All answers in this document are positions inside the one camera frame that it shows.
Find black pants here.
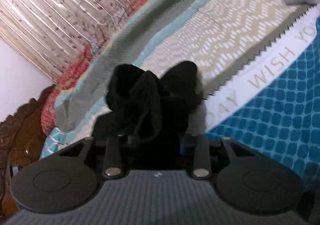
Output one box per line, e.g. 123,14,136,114
92,61,203,170

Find carved brown wooden headboard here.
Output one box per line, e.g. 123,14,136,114
1,85,55,223

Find red floral pillow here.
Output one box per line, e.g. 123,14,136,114
41,0,148,136

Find patterned multicolour bedsheet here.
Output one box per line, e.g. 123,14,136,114
39,0,320,190

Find floral pleated curtain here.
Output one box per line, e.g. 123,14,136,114
1,0,133,79

